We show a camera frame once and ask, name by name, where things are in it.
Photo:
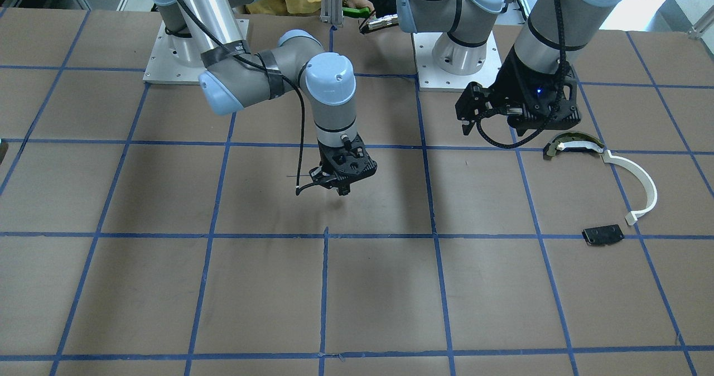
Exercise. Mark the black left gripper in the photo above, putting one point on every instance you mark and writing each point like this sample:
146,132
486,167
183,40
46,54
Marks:
510,83

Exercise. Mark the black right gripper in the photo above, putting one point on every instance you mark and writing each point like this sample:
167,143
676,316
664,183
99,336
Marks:
325,157

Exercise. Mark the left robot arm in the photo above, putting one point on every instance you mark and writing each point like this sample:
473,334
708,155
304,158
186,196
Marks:
555,31

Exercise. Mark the olive green brake shoe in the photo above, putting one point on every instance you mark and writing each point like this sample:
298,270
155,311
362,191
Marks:
573,142

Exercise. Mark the small black flat part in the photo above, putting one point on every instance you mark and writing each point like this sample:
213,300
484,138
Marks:
603,235

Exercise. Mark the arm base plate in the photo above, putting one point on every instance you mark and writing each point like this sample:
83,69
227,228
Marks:
445,66
173,61

